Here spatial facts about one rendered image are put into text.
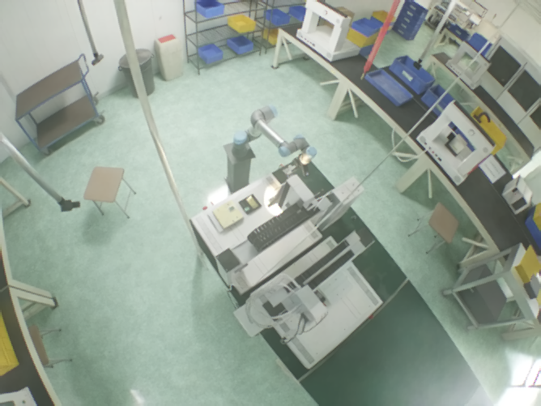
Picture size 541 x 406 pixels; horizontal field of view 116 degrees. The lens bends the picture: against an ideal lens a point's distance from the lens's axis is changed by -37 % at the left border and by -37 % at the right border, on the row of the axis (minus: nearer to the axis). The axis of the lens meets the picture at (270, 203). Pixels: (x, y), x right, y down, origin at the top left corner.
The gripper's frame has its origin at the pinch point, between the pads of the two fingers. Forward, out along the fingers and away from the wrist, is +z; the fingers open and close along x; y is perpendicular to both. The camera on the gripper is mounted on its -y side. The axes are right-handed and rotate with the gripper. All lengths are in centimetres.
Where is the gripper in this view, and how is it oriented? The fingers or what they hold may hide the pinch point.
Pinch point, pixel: (296, 170)
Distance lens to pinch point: 213.0
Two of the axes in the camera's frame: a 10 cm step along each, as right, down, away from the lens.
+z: -2.6, 2.2, 9.4
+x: -8.5, 4.1, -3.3
